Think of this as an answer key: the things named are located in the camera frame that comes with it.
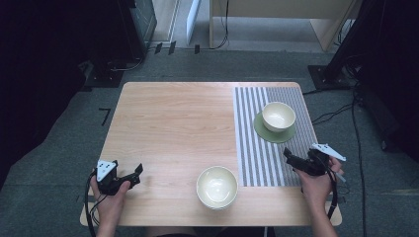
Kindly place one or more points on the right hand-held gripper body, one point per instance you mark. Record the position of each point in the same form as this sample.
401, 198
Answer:
316, 164

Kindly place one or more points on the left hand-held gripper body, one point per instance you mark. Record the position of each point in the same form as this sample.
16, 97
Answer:
107, 177

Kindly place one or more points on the cream ceramic bowl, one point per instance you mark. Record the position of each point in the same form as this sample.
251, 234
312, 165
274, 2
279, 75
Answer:
278, 117
216, 187

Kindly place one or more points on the person's right hand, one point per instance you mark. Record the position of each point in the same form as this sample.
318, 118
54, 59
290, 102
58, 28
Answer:
316, 191

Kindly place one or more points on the person's left hand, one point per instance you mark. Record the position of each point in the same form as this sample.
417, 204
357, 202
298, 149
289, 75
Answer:
110, 207

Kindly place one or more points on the grey striped placemat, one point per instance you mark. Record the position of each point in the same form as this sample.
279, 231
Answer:
257, 158

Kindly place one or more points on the round green coaster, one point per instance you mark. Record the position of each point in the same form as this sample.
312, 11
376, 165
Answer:
263, 133

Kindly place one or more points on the black metal stand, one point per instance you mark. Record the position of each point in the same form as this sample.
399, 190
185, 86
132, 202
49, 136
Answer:
332, 75

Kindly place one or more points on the black monitor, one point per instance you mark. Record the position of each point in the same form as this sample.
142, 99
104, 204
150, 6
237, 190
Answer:
145, 23

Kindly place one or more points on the light wooden desk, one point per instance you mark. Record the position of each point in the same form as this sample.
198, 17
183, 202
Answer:
280, 8

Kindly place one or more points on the white panel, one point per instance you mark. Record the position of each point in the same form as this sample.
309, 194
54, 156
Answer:
192, 19

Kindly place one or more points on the black stand base plate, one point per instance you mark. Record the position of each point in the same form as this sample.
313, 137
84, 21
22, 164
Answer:
105, 79

